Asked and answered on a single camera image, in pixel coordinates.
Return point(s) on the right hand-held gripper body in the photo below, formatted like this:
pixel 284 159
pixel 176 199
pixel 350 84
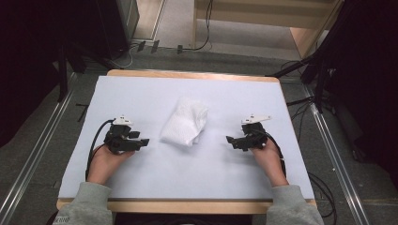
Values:
pixel 255 136

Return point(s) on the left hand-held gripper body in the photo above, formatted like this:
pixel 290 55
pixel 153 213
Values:
pixel 120 142

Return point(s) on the person's left hand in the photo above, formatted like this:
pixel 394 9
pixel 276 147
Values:
pixel 103 162

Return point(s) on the person's right hand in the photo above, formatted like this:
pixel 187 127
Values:
pixel 269 162

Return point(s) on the white table mat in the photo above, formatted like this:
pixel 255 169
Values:
pixel 219 175

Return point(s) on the wooden table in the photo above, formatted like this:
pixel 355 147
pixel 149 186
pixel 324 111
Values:
pixel 187 206

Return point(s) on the black tripod stand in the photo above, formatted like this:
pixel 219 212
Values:
pixel 320 78

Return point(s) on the black metal stand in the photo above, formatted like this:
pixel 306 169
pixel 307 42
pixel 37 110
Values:
pixel 63 75

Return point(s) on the dark cabinet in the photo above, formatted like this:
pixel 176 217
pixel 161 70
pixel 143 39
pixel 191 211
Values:
pixel 115 25

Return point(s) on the wooden shelf unit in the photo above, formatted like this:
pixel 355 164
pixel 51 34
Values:
pixel 300 34

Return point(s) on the black curtain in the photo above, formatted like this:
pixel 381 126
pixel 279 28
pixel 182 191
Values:
pixel 22 62
pixel 372 78

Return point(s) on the metal floor rail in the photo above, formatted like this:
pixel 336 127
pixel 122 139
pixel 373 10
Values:
pixel 338 162
pixel 34 150

